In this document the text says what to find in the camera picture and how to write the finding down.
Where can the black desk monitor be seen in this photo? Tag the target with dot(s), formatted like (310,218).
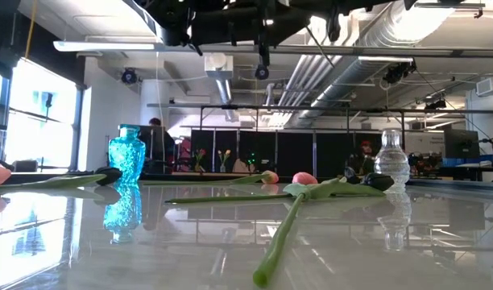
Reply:
(462,144)
(156,141)

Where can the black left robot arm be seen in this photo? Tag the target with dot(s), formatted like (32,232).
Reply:
(214,26)

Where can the clear glass vase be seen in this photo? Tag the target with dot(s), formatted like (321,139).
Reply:
(391,165)

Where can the black artificial tulip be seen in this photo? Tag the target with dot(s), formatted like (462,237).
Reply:
(377,182)
(109,175)

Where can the black aluminium table frame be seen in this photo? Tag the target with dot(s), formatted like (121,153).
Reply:
(190,176)

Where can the grey overhead crossbar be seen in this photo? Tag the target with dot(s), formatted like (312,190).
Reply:
(391,51)

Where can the vase with yellow flowers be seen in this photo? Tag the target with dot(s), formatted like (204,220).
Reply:
(223,167)

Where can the white ceiling vent box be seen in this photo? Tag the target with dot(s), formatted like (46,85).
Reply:
(218,66)

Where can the black pipe rack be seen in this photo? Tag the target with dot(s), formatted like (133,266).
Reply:
(250,107)

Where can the black partition screen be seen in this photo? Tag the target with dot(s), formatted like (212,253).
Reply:
(295,155)

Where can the blue glass vase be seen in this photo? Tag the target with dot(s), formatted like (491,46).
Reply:
(127,157)

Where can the white wall air unit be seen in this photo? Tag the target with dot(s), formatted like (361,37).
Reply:
(490,86)

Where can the black ceiling light fixture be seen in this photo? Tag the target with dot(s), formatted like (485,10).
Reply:
(397,72)

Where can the black ceiling camera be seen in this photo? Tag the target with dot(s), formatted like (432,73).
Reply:
(129,76)
(262,72)

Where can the grey box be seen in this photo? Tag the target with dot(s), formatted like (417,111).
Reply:
(25,166)

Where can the person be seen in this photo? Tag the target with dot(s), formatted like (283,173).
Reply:
(366,146)
(154,121)

